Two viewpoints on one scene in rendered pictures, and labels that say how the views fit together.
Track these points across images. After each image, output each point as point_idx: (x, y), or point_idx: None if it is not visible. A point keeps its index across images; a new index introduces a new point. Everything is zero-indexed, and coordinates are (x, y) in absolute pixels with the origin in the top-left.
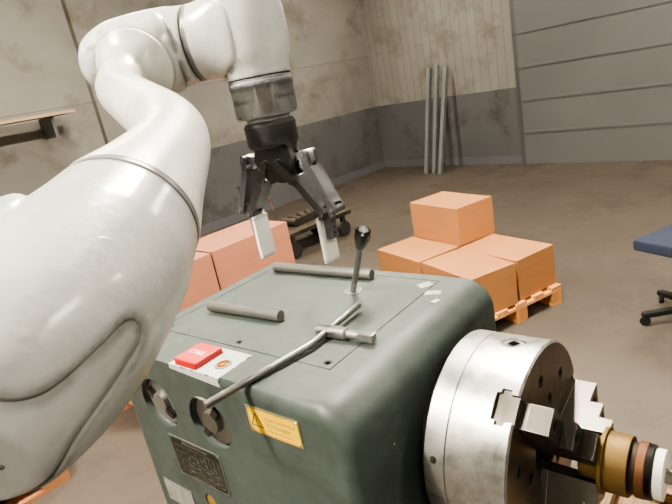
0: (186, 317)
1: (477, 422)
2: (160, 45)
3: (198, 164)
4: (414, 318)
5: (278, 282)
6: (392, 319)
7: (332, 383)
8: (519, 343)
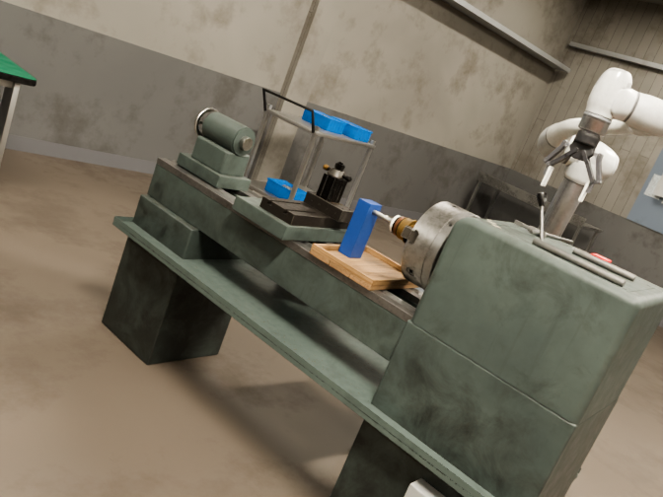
0: (646, 286)
1: None
2: None
3: (554, 126)
4: (498, 221)
5: None
6: (509, 226)
7: None
8: (451, 205)
